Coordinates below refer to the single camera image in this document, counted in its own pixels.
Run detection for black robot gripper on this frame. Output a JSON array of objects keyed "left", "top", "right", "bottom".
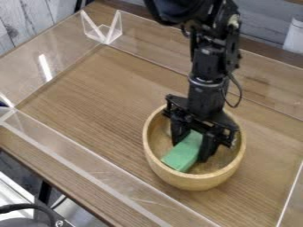
[{"left": 163, "top": 77, "right": 239, "bottom": 162}]

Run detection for green rectangular block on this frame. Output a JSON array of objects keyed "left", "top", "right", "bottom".
[{"left": 162, "top": 130, "right": 204, "bottom": 173}]

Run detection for brown wooden bowl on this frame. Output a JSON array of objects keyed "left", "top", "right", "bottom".
[{"left": 142, "top": 106, "right": 246, "bottom": 192}]

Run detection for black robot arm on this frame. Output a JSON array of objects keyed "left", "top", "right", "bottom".
[{"left": 143, "top": 0, "right": 242, "bottom": 162}]

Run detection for clear acrylic tray walls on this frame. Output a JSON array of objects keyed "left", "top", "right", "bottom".
[{"left": 0, "top": 5, "right": 303, "bottom": 227}]

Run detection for white cylindrical container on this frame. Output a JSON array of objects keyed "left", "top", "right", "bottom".
[{"left": 283, "top": 16, "right": 303, "bottom": 55}]

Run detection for black metal table leg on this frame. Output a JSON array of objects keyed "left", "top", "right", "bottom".
[{"left": 37, "top": 181, "right": 52, "bottom": 204}]

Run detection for black bracket with screw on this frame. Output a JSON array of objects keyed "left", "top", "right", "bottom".
[{"left": 33, "top": 200, "right": 75, "bottom": 227}]

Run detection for black cable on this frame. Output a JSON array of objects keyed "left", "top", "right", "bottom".
[{"left": 0, "top": 203, "right": 55, "bottom": 227}]

